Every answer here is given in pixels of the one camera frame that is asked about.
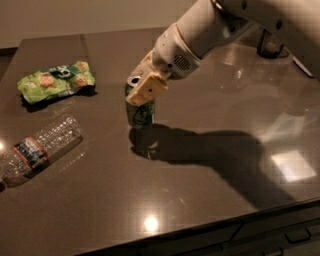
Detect dark drawer handle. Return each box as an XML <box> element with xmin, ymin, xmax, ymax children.
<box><xmin>285</xmin><ymin>228</ymin><xmax>312</xmax><ymax>244</ymax></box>

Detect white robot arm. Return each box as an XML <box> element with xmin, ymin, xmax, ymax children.
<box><xmin>126</xmin><ymin>0</ymin><xmax>320</xmax><ymax>106</ymax></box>

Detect clear plastic water bottle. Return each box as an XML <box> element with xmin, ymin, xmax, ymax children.
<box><xmin>0</xmin><ymin>114</ymin><xmax>82</xmax><ymax>188</ymax></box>

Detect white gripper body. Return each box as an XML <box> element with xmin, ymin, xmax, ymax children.
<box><xmin>152</xmin><ymin>23</ymin><xmax>202</xmax><ymax>79</ymax></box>

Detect black mesh cup holder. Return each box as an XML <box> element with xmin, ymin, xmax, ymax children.
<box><xmin>257</xmin><ymin>29</ymin><xmax>289</xmax><ymax>59</ymax></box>

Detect green soda can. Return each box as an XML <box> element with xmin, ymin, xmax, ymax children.
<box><xmin>125</xmin><ymin>83</ymin><xmax>156</xmax><ymax>129</ymax></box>

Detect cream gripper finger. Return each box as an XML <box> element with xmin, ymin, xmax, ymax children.
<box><xmin>126</xmin><ymin>71</ymin><xmax>168</xmax><ymax>106</ymax></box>
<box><xmin>127</xmin><ymin>51</ymin><xmax>156</xmax><ymax>87</ymax></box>

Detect green snack bag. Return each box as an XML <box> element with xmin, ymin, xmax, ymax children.
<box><xmin>17</xmin><ymin>61</ymin><xmax>95</xmax><ymax>105</ymax></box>

